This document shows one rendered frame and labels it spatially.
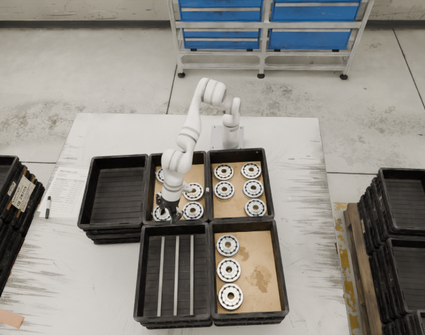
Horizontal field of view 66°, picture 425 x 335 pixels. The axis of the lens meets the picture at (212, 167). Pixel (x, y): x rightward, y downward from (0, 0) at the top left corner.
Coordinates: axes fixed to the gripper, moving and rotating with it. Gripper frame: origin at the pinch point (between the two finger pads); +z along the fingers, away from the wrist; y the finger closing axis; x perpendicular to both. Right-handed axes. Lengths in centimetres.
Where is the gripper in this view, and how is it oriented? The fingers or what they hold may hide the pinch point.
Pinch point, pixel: (167, 216)
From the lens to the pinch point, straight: 136.3
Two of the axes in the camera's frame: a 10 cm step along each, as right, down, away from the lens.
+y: 7.4, 5.6, -3.7
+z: -2.0, 7.1, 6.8
